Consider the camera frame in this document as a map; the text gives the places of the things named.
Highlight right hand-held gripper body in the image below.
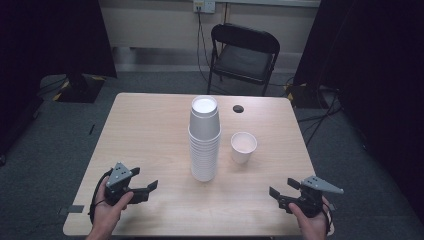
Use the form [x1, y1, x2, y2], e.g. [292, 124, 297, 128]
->
[277, 175, 345, 219]

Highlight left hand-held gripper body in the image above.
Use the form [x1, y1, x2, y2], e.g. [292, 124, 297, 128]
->
[104, 162, 150, 207]

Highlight single white paper cup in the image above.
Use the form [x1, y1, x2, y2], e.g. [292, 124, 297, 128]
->
[230, 131, 258, 165]

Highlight stack of white paper cups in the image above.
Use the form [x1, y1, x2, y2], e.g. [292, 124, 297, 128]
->
[187, 95, 222, 183]

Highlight person's right hand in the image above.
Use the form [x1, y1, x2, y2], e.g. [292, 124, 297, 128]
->
[287, 195, 332, 234]

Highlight person's left hand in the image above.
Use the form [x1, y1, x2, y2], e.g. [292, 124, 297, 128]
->
[94, 176, 135, 232]

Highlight grey tape strip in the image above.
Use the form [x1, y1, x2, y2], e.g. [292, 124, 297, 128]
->
[57, 204, 85, 216]

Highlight black stand base, yellow tape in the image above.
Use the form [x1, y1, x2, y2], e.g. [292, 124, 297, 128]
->
[286, 82, 331, 110]
[51, 72, 107, 104]

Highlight black curtain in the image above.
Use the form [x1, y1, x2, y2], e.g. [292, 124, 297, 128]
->
[0, 0, 118, 161]
[292, 0, 424, 218]

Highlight black folding chair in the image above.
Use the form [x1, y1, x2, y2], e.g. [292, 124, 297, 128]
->
[206, 22, 281, 98]

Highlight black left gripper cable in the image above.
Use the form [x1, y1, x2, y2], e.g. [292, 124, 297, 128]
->
[87, 168, 114, 225]

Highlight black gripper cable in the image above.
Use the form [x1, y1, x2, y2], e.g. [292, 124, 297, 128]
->
[321, 201, 336, 236]
[87, 168, 114, 225]

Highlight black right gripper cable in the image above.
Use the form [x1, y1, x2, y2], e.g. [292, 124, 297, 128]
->
[321, 201, 336, 236]

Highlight black floor cables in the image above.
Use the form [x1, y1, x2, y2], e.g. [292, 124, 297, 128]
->
[296, 87, 344, 148]

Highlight black wall socket cable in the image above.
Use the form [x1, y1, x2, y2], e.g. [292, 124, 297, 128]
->
[195, 10, 216, 86]

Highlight white wall socket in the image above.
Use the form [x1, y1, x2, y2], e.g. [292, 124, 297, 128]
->
[192, 0, 217, 15]

